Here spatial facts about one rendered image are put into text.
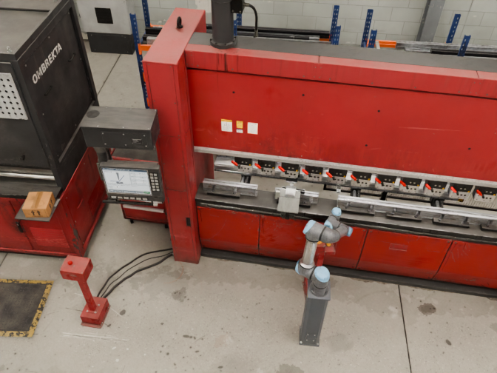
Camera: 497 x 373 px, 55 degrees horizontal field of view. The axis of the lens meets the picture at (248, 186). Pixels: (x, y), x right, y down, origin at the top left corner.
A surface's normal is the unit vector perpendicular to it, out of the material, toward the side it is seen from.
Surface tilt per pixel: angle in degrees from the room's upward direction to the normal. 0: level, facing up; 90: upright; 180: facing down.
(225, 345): 0
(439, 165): 90
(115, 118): 0
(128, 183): 90
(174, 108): 90
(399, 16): 90
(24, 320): 1
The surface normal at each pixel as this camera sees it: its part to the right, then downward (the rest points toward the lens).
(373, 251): -0.17, 0.69
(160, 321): 0.01, -0.71
